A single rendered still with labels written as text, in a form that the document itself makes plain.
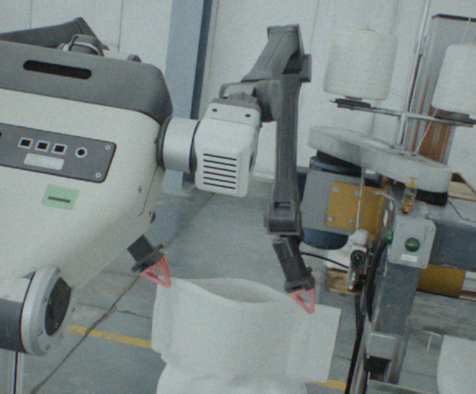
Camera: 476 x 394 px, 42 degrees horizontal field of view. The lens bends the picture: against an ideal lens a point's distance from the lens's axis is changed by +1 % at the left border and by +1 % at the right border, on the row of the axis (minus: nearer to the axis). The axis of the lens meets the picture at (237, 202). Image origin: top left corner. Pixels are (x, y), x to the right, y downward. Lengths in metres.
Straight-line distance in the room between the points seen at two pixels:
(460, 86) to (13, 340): 1.11
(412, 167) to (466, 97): 0.23
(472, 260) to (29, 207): 0.87
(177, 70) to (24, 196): 5.25
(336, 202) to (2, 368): 0.98
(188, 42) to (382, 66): 4.71
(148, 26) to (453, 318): 5.57
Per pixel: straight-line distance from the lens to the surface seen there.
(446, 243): 1.33
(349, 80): 1.51
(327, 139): 1.66
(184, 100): 6.17
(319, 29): 6.43
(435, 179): 1.41
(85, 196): 0.95
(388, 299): 1.35
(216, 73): 6.55
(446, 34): 1.77
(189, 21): 6.14
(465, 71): 1.56
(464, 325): 1.57
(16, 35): 1.48
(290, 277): 1.49
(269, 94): 1.14
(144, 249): 1.53
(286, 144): 1.47
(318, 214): 1.69
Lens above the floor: 1.63
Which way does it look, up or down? 15 degrees down
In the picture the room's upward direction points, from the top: 8 degrees clockwise
